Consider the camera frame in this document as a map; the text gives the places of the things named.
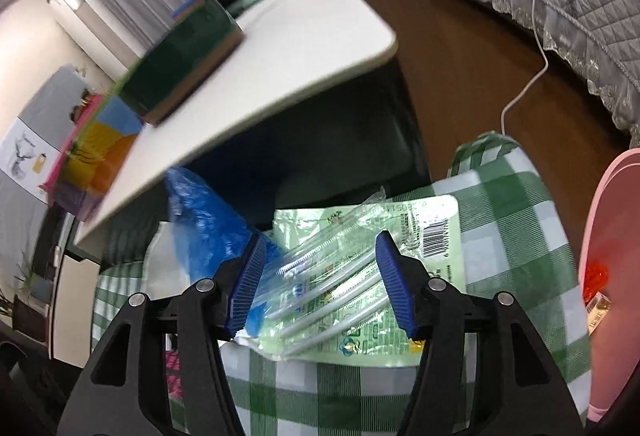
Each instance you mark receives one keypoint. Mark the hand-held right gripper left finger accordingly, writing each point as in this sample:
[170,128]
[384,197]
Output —
[247,286]

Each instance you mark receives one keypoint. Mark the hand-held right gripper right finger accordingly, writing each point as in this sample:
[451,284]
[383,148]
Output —
[397,286]

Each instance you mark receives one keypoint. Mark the blue plastic bag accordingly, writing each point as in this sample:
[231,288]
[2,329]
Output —
[205,221]

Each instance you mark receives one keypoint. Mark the clear green printed plastic packet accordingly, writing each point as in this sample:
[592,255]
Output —
[345,226]

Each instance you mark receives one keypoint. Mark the red plastic bag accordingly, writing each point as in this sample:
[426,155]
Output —
[596,278]

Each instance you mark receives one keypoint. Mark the pink plastic bin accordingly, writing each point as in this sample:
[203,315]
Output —
[607,216]

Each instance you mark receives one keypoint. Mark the green checkered tablecloth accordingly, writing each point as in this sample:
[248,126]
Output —
[500,236]

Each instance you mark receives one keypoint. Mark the maroon patterned wrapper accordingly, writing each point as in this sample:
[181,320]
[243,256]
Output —
[174,381]

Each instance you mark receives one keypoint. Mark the white cabinet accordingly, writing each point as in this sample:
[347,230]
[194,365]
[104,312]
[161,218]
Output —
[75,306]

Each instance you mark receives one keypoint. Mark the colourful tin box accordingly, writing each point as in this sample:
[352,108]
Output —
[105,151]

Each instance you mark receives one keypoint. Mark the green potted plant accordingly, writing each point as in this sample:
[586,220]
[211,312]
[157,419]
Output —
[27,286]

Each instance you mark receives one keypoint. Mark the dark green round box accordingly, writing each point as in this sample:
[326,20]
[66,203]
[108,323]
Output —
[180,61]

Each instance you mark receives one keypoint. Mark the white coffee table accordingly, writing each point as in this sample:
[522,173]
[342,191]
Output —
[300,41]

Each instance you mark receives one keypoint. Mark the grey deer print cover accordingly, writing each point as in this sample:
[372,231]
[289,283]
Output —
[40,116]

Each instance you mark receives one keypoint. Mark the white air conditioner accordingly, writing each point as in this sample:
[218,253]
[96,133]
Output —
[85,16]

